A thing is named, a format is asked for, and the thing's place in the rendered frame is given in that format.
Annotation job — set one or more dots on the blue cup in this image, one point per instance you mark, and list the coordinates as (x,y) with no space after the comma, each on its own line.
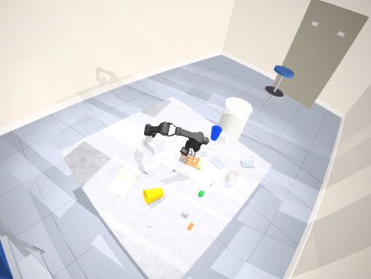
(215,132)

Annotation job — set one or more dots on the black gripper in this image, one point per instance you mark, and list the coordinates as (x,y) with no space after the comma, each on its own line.
(185,150)

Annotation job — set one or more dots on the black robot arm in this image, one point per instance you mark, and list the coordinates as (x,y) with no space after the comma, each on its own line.
(163,128)

